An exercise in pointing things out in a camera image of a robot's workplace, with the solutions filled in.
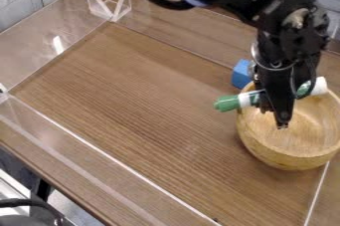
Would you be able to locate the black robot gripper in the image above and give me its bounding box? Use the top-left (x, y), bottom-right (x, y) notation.
top-left (250, 45), bottom-right (318, 129)

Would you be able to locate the green Expo marker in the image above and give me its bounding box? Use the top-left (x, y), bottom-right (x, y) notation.
top-left (213, 77), bottom-right (328, 113)

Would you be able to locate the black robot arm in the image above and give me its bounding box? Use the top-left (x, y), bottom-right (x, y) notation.
top-left (185, 0), bottom-right (329, 127)

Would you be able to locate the brown wooden bowl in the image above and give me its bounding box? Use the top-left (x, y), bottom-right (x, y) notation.
top-left (236, 89), bottom-right (340, 171)

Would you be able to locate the blue foam block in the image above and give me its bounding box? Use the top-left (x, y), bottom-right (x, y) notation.
top-left (230, 59), bottom-right (252, 89)

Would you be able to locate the black metal stand base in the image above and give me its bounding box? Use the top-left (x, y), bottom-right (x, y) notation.
top-left (0, 198), bottom-right (76, 226)

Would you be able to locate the clear acrylic tray wall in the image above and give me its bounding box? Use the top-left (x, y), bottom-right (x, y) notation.
top-left (0, 0), bottom-right (340, 226)

